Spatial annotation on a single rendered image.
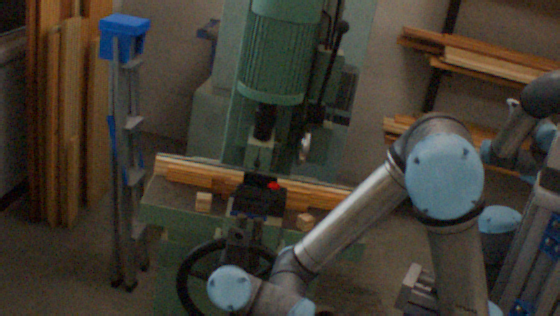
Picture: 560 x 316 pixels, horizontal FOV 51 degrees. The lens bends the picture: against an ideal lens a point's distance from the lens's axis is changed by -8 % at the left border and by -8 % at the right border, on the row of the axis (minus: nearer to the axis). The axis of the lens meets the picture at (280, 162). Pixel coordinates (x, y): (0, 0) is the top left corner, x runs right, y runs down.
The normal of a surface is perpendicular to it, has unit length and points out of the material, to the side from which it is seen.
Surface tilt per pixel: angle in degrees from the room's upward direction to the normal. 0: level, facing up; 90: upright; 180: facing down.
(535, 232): 90
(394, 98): 90
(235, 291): 60
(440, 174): 83
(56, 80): 88
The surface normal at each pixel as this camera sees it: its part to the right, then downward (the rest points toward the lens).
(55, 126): 0.97, 0.20
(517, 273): -0.40, 0.30
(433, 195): -0.20, 0.25
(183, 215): -0.04, 0.40
